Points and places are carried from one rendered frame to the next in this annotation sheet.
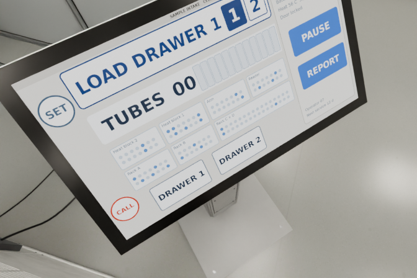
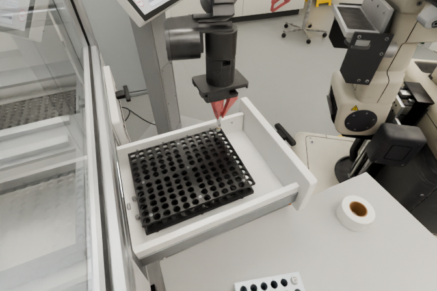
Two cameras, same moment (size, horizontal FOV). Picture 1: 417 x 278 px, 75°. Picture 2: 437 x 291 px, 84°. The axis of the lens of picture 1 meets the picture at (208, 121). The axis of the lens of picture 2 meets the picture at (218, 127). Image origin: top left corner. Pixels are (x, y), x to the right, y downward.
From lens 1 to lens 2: 1.07 m
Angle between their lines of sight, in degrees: 32
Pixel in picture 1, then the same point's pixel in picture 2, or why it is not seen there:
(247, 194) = (185, 124)
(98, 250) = not seen: hidden behind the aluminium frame
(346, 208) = (237, 107)
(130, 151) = not seen: outside the picture
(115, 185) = not seen: outside the picture
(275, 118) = not seen: outside the picture
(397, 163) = not seen: hidden behind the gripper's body
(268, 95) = not seen: outside the picture
